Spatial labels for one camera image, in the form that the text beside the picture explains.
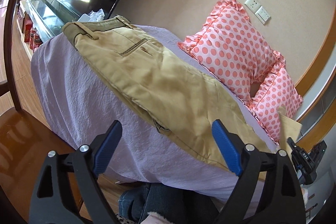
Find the khaki tan pants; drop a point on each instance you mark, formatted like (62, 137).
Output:
(180, 101)

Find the white wall power socket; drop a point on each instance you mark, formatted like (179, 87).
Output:
(253, 5)

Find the crumpled clear plastic bag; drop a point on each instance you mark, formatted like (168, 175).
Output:
(96, 16)

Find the dark blue jeans leg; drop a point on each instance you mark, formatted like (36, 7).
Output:
(158, 203)

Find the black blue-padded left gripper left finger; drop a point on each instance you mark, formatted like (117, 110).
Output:
(52, 200)

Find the glass-top TV stand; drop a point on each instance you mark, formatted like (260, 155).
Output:
(48, 16)

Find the lavender bed sheet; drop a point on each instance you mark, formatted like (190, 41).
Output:
(78, 106)

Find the pink polka dot pillow right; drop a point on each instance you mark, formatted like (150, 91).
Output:
(277, 90)

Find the white wall light switch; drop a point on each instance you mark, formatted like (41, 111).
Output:
(263, 15)

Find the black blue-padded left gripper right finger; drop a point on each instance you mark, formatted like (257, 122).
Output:
(281, 200)

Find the pink polka dot pillow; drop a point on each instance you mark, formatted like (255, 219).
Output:
(277, 90)
(232, 49)

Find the pink polka dot pillow left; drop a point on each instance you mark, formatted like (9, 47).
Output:
(232, 49)

